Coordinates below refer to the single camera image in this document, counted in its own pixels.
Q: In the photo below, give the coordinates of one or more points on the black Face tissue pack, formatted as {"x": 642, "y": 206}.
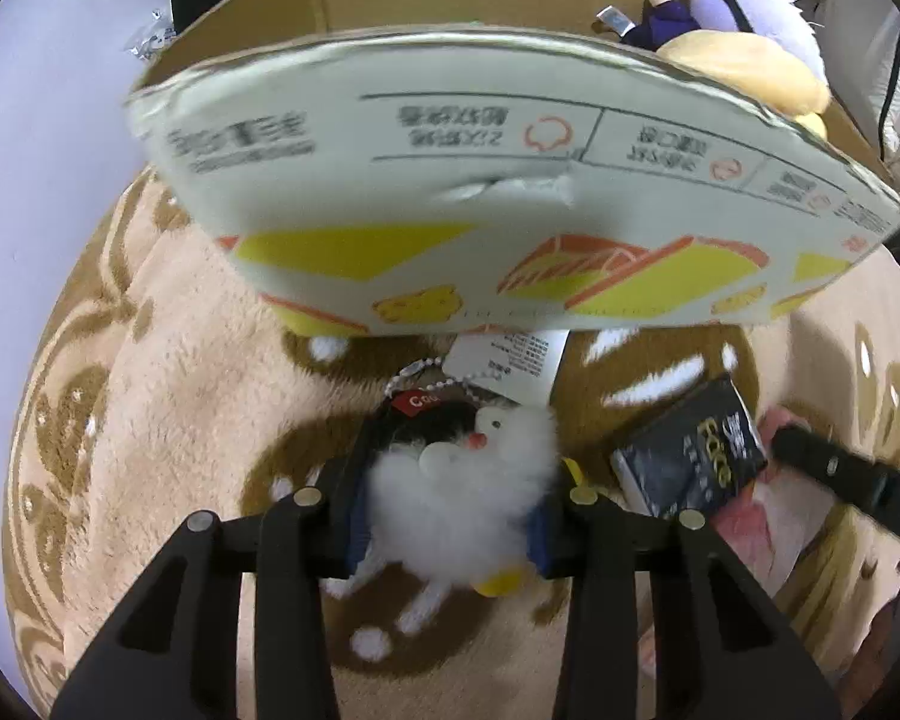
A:
{"x": 696, "y": 456}

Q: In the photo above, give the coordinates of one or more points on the yellow bear plush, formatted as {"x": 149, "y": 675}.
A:
{"x": 757, "y": 66}

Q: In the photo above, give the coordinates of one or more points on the white fluffy plush chick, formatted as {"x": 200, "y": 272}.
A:
{"x": 451, "y": 500}

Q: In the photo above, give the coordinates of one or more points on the snack bag on floor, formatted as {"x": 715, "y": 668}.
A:
{"x": 156, "y": 35}

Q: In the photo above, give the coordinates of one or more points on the pink packet bag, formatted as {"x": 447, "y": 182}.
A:
{"x": 780, "y": 515}

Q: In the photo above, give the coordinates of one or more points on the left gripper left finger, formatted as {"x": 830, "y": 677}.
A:
{"x": 169, "y": 649}

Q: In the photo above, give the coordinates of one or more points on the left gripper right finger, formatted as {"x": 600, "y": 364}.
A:
{"x": 722, "y": 647}

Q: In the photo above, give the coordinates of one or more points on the cardboard box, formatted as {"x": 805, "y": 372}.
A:
{"x": 395, "y": 167}

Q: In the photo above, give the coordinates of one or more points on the cream recliner chair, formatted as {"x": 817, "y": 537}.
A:
{"x": 861, "y": 47}

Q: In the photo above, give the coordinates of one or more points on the beige patterned carpet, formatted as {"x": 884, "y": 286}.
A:
{"x": 163, "y": 385}

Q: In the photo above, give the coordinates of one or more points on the purple haired plush doll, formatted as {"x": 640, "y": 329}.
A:
{"x": 663, "y": 21}

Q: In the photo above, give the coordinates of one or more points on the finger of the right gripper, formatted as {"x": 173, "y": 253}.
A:
{"x": 871, "y": 486}

